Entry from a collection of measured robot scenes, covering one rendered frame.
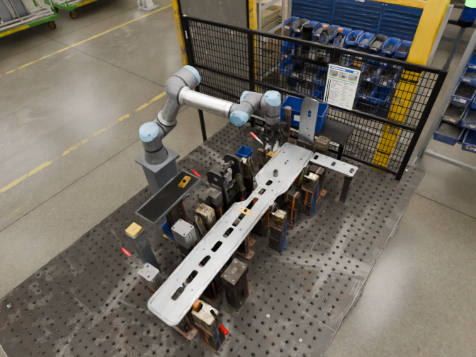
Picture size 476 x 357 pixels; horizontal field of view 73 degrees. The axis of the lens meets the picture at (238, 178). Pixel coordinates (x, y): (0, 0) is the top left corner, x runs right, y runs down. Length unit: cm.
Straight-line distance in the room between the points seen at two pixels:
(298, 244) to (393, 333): 102
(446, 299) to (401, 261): 39
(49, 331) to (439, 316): 255
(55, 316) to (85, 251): 41
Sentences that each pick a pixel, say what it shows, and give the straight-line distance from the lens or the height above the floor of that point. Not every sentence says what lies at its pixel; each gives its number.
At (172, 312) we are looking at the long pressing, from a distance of 160.
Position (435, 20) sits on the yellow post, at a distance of 208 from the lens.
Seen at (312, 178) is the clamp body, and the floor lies 104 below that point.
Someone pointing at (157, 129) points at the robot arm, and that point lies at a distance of 197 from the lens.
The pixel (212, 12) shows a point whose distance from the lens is 409.
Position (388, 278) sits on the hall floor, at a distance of 292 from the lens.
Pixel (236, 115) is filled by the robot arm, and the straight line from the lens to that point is 146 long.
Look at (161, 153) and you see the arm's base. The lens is 204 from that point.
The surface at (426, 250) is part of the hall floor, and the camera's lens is 319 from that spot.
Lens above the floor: 244
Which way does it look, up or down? 46 degrees down
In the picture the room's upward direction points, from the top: 5 degrees counter-clockwise
